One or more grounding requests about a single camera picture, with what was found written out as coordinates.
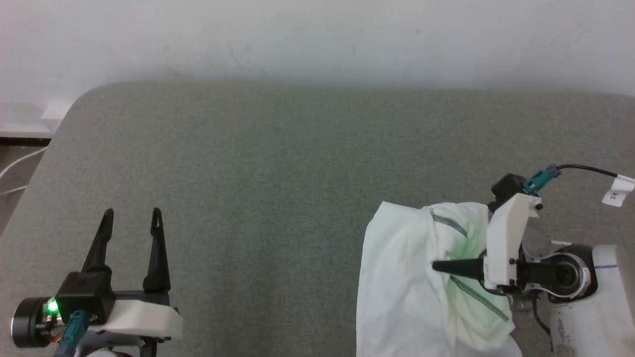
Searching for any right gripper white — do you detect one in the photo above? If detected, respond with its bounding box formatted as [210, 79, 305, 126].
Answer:
[432, 193, 598, 302]

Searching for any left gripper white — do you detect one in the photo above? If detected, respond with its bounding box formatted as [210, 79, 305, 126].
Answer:
[12, 207, 184, 348]

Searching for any white shirt with stitched seams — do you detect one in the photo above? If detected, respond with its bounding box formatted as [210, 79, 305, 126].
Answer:
[356, 200, 522, 357]

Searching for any grey fabric sofa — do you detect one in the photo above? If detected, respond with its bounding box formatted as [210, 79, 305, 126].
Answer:
[0, 82, 635, 357]

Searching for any right black cable teal plug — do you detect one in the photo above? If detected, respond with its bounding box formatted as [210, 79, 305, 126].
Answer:
[522, 165, 621, 195]

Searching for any white floor cable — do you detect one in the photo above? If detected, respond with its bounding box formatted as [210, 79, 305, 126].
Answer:
[0, 146, 49, 197]

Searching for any white wall box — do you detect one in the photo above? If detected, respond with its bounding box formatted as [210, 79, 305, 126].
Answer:
[42, 101, 76, 122]

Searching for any white paper cable tag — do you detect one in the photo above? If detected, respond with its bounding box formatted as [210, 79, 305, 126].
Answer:
[602, 174, 635, 207]

